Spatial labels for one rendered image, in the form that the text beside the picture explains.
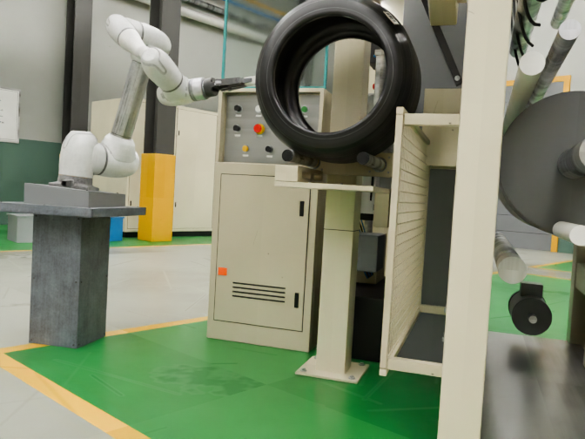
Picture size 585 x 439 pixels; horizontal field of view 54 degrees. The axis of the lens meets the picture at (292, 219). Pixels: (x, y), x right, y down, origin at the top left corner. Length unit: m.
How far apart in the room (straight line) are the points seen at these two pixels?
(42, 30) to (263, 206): 8.25
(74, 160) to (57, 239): 0.37
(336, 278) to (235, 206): 0.71
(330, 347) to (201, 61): 10.33
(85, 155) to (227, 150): 0.68
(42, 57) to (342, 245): 8.69
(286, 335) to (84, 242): 1.05
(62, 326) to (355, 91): 1.68
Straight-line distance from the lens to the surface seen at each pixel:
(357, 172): 2.37
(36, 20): 10.68
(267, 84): 2.14
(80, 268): 2.77
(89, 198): 2.67
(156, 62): 2.26
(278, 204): 2.78
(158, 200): 7.99
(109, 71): 11.14
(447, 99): 2.31
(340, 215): 2.41
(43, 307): 2.89
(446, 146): 2.29
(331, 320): 2.47
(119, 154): 2.92
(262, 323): 2.87
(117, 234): 7.95
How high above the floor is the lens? 0.76
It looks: 3 degrees down
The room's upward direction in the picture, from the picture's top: 3 degrees clockwise
